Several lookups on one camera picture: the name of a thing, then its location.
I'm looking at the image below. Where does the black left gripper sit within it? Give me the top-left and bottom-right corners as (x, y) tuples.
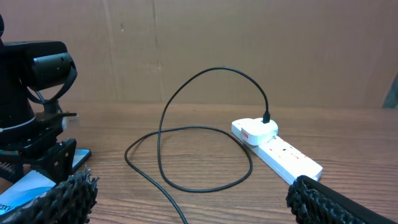
(1, 112), (77, 184)

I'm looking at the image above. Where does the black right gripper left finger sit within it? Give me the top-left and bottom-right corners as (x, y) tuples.
(1, 167), (100, 224)

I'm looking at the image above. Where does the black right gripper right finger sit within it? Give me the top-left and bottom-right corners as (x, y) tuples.
(285, 175), (397, 224)

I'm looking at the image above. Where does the blue Galaxy S24 smartphone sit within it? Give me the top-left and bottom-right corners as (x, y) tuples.
(0, 147), (93, 217)

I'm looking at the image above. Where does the black USB charging cable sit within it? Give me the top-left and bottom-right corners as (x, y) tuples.
(124, 66), (271, 224)

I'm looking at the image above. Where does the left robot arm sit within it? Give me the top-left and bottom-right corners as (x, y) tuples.
(1, 40), (78, 184)

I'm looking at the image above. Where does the white charger plug adapter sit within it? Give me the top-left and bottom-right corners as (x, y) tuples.
(239, 118), (279, 146)

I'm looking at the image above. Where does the white power strip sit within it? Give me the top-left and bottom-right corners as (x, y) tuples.
(231, 118), (323, 185)

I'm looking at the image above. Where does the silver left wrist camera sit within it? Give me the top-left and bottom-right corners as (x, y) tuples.
(62, 115), (80, 130)

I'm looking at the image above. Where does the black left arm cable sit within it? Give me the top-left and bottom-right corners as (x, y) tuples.
(24, 60), (78, 106)

